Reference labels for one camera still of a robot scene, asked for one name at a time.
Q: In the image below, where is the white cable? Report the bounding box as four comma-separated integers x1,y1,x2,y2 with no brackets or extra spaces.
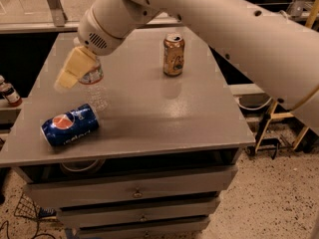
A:
237,10,293,112

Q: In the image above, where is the white bowl in drawer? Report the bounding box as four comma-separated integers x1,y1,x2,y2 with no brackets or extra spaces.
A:
60,159,105,174

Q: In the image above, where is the top grey drawer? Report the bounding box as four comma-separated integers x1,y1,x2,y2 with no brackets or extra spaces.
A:
24,165,237,208

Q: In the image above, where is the middle grey drawer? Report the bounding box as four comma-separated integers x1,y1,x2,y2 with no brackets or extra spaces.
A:
58,197,220,228

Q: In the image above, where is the grey metal railing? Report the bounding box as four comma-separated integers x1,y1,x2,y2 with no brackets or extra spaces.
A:
0,0,315,33

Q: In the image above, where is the gold soda can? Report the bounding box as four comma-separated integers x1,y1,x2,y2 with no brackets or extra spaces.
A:
163,33,185,77

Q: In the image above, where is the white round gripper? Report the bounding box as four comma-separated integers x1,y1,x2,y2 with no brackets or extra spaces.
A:
54,0,159,90

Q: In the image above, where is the grey drawer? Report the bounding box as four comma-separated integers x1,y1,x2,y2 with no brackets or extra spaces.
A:
58,197,220,228
24,165,237,208
78,216,209,239

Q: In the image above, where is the small brown medicine bottle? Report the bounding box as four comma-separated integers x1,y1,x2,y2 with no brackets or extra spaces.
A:
0,75,22,107

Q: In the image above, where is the clear plastic water bottle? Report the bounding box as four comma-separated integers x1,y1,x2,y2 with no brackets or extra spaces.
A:
78,56,108,113

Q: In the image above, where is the bottom grey drawer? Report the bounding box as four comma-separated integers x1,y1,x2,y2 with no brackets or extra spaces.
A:
78,216,209,239

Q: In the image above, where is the blue pepsi can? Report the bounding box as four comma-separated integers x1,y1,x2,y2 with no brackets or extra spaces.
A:
41,104,99,146

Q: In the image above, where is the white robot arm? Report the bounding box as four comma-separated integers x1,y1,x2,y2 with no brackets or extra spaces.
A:
56,0,319,133

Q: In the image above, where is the black wire basket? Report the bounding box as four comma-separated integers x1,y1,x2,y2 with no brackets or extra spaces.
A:
14,193,40,220

